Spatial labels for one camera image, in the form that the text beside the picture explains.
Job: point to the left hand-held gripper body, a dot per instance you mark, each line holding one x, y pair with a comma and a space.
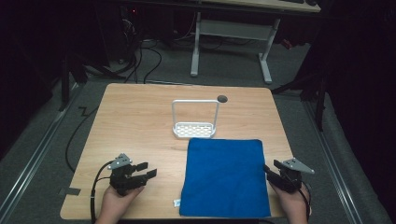
123, 180

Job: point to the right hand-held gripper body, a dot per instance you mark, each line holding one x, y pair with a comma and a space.
292, 177

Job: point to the blue towel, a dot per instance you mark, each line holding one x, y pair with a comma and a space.
224, 179

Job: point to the white towel tag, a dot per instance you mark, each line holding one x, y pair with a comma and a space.
177, 202

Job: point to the grey tape strip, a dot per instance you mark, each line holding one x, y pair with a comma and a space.
69, 191

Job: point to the black stand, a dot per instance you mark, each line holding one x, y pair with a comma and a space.
64, 81
319, 102

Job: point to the dark round table grommet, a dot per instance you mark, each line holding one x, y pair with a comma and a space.
222, 99

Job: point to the small red object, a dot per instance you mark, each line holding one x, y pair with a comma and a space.
287, 44

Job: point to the white-legged wooden desk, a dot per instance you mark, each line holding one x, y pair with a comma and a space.
195, 46

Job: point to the dark computer tower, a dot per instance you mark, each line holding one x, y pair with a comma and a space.
128, 28

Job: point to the metal floor rail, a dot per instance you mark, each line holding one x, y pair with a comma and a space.
34, 158
334, 165

